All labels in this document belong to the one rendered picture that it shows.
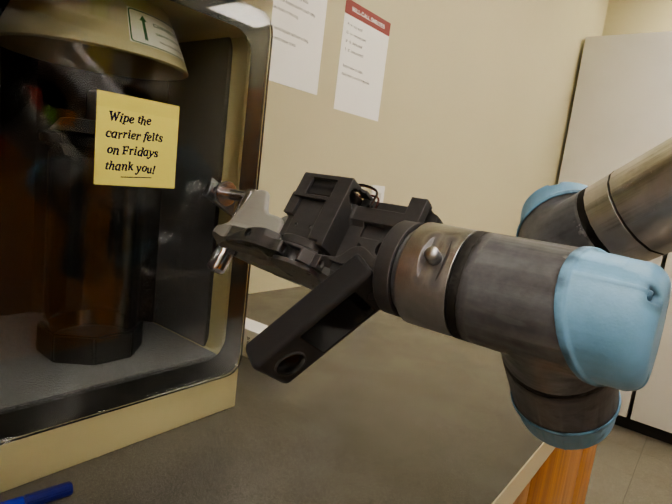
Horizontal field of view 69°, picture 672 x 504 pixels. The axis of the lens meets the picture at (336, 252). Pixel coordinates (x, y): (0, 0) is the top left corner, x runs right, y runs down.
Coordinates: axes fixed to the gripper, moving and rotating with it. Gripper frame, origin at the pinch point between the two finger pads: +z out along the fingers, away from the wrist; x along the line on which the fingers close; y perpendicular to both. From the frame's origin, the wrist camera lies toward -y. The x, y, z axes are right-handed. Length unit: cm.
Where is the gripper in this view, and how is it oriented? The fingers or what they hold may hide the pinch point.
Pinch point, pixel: (226, 245)
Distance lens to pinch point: 48.9
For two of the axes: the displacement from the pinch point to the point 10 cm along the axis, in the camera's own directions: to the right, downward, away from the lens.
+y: 4.2, -8.7, 2.6
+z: -7.7, -1.9, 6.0
